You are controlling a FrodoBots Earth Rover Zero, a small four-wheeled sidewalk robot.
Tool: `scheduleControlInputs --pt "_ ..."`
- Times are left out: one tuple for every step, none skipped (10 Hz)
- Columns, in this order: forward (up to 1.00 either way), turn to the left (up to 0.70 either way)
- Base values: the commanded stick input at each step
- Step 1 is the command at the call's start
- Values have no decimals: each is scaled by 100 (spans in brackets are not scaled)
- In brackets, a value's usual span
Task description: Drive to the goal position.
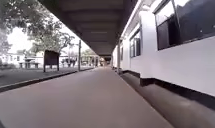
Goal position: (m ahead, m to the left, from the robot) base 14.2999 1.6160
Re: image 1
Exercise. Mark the thin grey pole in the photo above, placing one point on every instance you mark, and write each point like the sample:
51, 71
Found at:
79, 55

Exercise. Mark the reddish brown paved path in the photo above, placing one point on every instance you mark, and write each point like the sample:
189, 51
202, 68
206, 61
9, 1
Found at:
85, 100

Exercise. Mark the dark walkway canopy roof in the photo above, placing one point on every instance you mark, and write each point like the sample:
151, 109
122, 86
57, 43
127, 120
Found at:
95, 23

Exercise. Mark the dark notice board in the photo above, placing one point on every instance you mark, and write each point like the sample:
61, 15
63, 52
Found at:
51, 58

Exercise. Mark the grey concrete strip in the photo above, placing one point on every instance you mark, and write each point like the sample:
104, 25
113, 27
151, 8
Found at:
168, 106

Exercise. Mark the white building with dark base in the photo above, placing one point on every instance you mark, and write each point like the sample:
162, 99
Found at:
181, 66

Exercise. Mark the dark kerb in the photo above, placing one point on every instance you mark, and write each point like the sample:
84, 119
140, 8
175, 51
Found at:
28, 82

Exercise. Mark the grass lawn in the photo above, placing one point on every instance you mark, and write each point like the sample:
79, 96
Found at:
18, 75

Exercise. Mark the low white building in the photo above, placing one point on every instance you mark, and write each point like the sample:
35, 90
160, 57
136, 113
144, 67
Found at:
15, 58

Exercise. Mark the large leafy tree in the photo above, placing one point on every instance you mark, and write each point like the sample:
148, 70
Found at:
15, 16

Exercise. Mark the grey canopy post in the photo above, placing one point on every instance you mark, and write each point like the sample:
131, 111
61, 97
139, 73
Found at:
118, 56

